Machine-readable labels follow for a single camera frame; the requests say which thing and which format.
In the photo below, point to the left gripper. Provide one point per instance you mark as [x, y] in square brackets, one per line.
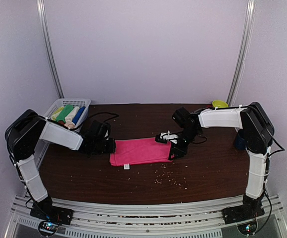
[111, 148]

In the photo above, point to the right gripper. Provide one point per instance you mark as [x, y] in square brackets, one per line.
[180, 151]

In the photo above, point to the orange bunny pattern towel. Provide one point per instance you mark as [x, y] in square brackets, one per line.
[69, 124]

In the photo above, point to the pink towel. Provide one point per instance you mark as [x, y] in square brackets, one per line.
[139, 151]

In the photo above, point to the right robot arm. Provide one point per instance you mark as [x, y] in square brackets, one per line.
[258, 133]

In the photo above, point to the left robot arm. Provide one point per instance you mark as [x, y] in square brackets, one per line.
[30, 133]

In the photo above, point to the cream rolled towel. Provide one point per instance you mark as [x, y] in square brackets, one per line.
[72, 114]

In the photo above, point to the blue rolled towel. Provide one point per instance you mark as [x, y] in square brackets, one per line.
[78, 115]

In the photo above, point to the white plastic basket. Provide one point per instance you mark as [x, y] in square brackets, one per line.
[74, 102]

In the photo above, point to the green rolled towel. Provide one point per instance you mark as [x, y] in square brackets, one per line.
[67, 109]

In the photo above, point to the yellow rolled towel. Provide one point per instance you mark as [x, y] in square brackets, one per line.
[56, 113]

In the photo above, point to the lime green bowl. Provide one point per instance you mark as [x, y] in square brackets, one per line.
[219, 104]

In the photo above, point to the dark blue cup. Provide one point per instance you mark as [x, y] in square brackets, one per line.
[239, 141]

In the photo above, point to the left circuit board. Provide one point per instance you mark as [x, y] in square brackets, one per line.
[48, 228]

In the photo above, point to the circuit board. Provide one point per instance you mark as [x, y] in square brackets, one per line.
[48, 228]
[247, 229]

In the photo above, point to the right circuit board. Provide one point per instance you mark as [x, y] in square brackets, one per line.
[247, 229]

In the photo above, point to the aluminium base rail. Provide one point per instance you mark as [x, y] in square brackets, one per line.
[183, 220]

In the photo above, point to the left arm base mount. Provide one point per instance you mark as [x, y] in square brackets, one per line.
[62, 216]

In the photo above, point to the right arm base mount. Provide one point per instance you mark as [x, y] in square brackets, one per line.
[239, 213]

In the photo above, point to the right aluminium frame post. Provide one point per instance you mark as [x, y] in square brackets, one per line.
[244, 45]

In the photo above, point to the aluminium frame post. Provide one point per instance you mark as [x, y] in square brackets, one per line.
[48, 46]
[244, 45]

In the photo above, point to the left aluminium frame post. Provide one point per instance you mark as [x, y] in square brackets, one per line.
[48, 46]

